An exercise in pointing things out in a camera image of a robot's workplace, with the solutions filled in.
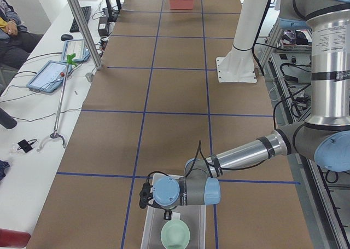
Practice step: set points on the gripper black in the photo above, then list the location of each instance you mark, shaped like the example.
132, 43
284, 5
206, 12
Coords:
167, 215

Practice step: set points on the green ceramic bowl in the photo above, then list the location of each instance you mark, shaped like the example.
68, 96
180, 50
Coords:
175, 234

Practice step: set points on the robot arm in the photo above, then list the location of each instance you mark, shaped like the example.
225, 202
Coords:
323, 136

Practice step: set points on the white label in box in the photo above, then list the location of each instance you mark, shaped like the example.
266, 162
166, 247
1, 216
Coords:
175, 215

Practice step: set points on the translucent plastic storage box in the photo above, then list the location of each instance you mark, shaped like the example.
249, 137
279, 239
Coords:
193, 215

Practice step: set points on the reacher grabber tool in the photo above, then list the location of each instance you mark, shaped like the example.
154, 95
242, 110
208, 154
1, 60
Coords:
54, 136

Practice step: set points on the small metal cylinder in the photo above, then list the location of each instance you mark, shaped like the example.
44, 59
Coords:
89, 77

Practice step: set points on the red cylinder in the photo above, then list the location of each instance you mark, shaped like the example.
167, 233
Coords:
14, 239

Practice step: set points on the teach pendant tablet near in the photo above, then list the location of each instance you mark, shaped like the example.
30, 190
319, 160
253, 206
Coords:
49, 77

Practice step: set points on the teach pendant tablet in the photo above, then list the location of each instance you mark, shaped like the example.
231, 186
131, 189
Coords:
49, 77
77, 47

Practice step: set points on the teach pendant tablet far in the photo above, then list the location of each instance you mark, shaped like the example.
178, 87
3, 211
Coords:
77, 47

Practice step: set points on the black power adapter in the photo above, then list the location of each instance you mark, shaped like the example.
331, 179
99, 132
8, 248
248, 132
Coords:
103, 26

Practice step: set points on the black computer mouse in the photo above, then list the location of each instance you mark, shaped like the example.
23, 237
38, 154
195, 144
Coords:
65, 37

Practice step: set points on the seated person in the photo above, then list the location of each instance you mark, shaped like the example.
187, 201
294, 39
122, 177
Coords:
17, 42

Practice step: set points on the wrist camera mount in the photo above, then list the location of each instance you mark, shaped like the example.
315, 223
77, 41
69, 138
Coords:
145, 196

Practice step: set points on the white pillar mount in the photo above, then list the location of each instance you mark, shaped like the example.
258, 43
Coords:
238, 65

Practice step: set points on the aluminium frame post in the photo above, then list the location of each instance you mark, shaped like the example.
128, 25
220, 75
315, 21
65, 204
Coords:
84, 30

